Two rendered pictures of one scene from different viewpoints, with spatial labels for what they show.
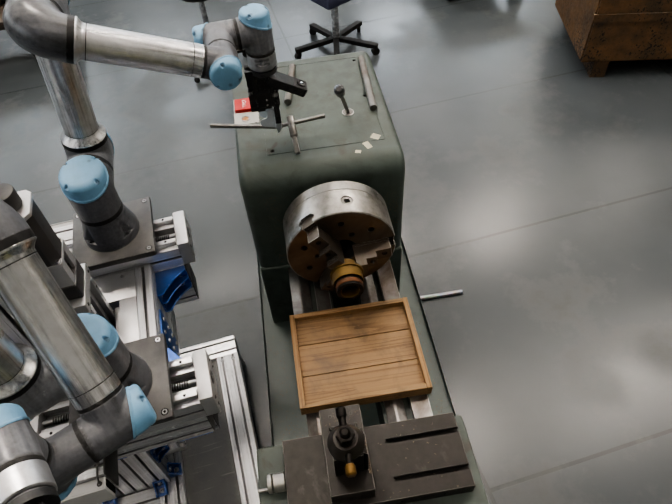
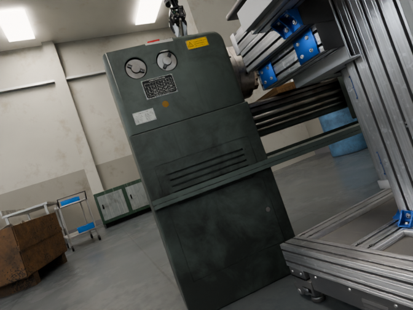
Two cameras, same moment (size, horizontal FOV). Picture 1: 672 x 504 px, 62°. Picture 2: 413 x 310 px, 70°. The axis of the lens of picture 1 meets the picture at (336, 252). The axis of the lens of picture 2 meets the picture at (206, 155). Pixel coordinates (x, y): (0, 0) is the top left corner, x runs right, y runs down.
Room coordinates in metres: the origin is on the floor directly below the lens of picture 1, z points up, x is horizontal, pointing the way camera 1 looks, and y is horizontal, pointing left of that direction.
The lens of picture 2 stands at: (1.66, 1.63, 0.64)
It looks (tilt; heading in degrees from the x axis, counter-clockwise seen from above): 1 degrees up; 261
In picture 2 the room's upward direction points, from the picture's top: 19 degrees counter-clockwise
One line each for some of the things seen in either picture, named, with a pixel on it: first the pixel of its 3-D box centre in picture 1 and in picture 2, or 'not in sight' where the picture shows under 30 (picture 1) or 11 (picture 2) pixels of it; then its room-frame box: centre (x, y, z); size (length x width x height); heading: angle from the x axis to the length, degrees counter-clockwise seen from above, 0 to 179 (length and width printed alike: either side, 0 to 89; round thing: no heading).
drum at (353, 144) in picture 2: not in sight; (341, 124); (-1.49, -2.94, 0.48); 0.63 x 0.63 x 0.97
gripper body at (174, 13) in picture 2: (263, 86); (174, 11); (1.32, 0.16, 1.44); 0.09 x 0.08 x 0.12; 95
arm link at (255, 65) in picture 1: (261, 59); not in sight; (1.32, 0.15, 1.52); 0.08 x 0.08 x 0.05
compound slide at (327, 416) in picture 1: (346, 451); not in sight; (0.48, 0.01, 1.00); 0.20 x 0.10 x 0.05; 5
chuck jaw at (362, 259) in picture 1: (374, 251); not in sight; (1.01, -0.11, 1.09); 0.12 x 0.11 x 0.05; 95
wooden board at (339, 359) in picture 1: (357, 352); (284, 93); (0.80, -0.04, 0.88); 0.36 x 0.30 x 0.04; 95
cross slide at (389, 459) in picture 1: (375, 465); not in sight; (0.46, -0.05, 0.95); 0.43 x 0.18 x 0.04; 95
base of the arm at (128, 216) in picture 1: (105, 219); not in sight; (1.09, 0.62, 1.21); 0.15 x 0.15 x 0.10
